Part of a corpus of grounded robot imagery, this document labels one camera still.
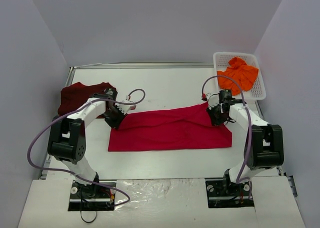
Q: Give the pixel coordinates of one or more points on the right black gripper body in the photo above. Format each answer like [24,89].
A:
[215,116]

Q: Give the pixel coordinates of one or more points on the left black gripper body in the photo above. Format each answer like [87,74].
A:
[113,119]

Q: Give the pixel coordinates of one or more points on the bright red t shirt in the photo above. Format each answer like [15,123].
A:
[164,130]

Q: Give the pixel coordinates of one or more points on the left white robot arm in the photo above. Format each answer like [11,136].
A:
[67,138]

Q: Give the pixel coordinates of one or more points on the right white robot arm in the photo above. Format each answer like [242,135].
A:
[264,147]

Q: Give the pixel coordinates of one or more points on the dark red folded t shirt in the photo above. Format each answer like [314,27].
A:
[75,95]

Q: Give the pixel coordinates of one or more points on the orange t shirt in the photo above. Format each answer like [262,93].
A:
[244,75]

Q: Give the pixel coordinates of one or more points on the white plastic basket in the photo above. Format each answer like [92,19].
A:
[221,62]

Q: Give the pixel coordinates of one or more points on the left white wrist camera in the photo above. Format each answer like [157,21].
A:
[127,105]

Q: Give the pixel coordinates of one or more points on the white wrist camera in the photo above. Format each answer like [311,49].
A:
[127,105]
[212,99]

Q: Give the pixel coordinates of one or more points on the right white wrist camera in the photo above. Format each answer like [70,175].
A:
[212,99]

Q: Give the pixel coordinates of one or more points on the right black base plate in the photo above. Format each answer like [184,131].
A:
[231,196]

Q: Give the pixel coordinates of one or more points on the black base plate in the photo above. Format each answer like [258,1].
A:
[231,196]
[90,198]

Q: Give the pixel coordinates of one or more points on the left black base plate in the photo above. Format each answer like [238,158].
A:
[90,198]

